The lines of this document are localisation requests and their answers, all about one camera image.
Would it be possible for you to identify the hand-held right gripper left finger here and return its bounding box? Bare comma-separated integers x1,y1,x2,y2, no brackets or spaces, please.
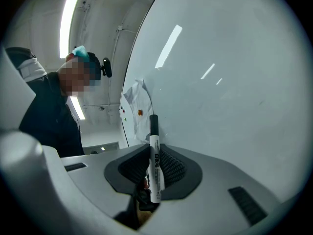
43,142,151,235

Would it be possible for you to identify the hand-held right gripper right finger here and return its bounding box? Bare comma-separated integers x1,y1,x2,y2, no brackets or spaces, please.
138,142,304,235

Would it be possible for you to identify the black and white whiteboard marker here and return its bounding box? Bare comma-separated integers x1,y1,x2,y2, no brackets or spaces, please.
146,114,166,204

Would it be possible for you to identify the white whiteboard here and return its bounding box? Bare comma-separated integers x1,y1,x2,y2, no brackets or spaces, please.
119,0,311,203

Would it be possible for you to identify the long ceiling light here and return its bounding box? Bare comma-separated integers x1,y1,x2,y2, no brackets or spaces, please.
59,0,82,59
69,96,86,120

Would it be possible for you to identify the person's dark jacket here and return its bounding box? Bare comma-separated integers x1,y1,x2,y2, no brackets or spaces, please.
4,47,85,158

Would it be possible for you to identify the person's head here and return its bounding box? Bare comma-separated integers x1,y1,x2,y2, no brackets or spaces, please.
56,52,102,98

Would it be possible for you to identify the white ceiling conduit pipe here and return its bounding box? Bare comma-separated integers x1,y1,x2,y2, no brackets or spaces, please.
107,24,137,124

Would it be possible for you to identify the teal hair clip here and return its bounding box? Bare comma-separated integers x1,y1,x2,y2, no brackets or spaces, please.
72,45,90,60

